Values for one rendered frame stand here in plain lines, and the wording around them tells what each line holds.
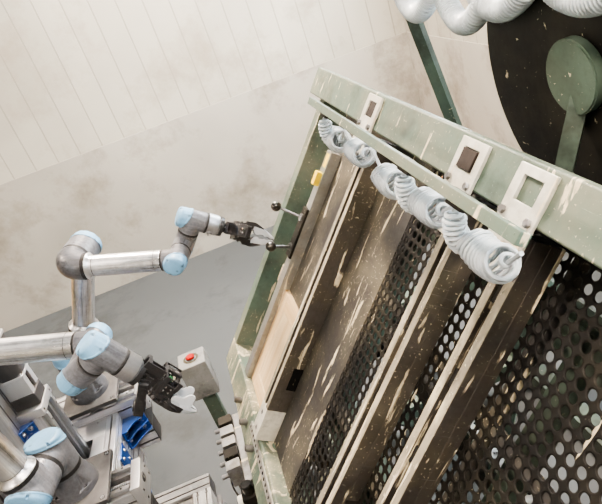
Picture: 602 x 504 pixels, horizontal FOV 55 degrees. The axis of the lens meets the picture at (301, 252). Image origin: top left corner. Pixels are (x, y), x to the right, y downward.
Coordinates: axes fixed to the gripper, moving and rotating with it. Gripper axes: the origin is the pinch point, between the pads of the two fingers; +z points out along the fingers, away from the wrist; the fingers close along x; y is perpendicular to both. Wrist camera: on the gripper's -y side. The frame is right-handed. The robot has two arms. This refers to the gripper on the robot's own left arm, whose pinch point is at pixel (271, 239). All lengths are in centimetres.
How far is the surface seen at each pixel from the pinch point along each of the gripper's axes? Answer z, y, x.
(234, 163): 47, 322, -67
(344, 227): 6.2, -48.6, -7.8
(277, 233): 7.7, 18.3, -3.4
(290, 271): 9.6, -2.4, 9.9
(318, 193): 8.9, -13.2, -19.8
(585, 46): 26, -106, -55
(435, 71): 45, -9, -78
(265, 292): 11.7, 27.5, 21.8
